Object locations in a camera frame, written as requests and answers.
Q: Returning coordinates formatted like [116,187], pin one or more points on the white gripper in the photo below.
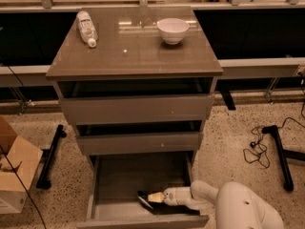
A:
[171,197]

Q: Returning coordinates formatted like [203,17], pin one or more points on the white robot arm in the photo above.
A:
[236,205]

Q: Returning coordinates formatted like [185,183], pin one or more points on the grey bottom drawer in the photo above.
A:
[117,179]

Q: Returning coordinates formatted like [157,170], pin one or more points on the grey drawer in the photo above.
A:
[136,100]
[117,179]
[134,138]

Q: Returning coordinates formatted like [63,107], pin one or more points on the grey middle drawer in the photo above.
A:
[134,138]

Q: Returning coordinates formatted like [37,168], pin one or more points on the grey top drawer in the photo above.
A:
[136,100]

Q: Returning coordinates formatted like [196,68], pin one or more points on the grey drawer cabinet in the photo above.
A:
[130,47]

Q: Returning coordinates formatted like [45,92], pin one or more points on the black left floor leg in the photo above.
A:
[43,181]

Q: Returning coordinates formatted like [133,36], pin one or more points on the black floor leg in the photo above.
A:
[283,155]
[43,181]

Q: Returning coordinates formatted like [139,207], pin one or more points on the black right floor leg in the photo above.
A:
[283,155]

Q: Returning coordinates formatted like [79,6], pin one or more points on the brown cardboard box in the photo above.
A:
[18,164]

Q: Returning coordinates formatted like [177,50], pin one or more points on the white ceramic bowl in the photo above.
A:
[172,30]

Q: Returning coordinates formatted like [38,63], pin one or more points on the white plastic bottle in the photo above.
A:
[86,28]

